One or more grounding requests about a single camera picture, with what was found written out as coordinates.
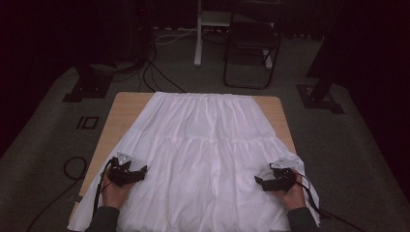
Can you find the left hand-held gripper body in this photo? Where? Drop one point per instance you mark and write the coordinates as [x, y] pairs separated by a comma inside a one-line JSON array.
[[121, 174]]

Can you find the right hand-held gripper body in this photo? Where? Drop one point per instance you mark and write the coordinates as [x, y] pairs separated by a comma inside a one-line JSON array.
[[283, 179]]

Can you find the white skirt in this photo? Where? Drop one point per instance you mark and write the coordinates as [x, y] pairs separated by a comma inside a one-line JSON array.
[[203, 145]]

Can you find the person's right hand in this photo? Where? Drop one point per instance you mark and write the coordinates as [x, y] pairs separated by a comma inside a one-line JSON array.
[[293, 198]]

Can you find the person's left hand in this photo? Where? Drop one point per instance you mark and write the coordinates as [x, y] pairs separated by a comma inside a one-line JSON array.
[[114, 195]]

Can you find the grey tape piece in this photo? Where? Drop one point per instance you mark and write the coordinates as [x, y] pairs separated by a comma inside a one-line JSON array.
[[76, 198]]

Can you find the black stand base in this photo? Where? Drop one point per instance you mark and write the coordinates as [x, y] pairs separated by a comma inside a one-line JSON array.
[[90, 87], [319, 100]]

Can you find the dark equipment rack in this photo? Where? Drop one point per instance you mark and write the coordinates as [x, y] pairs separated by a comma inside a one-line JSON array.
[[141, 32]]

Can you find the black folding chair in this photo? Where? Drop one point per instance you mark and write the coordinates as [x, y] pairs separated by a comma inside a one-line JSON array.
[[253, 35]]

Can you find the white desk frame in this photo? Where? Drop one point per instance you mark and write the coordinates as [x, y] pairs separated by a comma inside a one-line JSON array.
[[198, 48]]

